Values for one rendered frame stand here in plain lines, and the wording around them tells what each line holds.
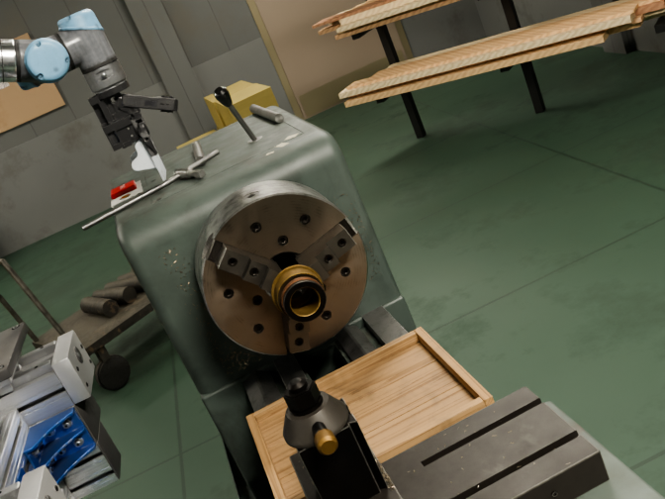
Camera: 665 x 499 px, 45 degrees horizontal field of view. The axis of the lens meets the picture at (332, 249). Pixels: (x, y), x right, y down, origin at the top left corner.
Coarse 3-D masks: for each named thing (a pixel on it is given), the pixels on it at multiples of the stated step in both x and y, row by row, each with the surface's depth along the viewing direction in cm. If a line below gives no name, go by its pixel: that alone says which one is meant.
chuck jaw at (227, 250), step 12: (216, 252) 145; (228, 252) 141; (240, 252) 143; (228, 264) 142; (240, 264) 142; (252, 264) 141; (264, 264) 141; (276, 264) 146; (252, 276) 142; (264, 276) 140; (264, 288) 140
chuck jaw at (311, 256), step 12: (336, 228) 148; (348, 228) 150; (324, 240) 147; (336, 240) 146; (348, 240) 146; (312, 252) 146; (324, 252) 144; (336, 252) 146; (312, 264) 142; (324, 264) 144; (336, 264) 145; (324, 276) 143
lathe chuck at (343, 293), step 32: (288, 192) 146; (224, 224) 144; (256, 224) 145; (288, 224) 147; (320, 224) 148; (352, 256) 152; (224, 288) 147; (256, 288) 148; (352, 288) 154; (224, 320) 148; (256, 320) 150; (320, 320) 154
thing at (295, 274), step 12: (300, 264) 141; (276, 276) 140; (288, 276) 138; (300, 276) 138; (312, 276) 138; (276, 288) 139; (288, 288) 135; (312, 288) 136; (324, 288) 139; (276, 300) 139; (288, 300) 135; (300, 300) 144; (312, 300) 142; (324, 300) 137; (288, 312) 136; (300, 312) 139; (312, 312) 137
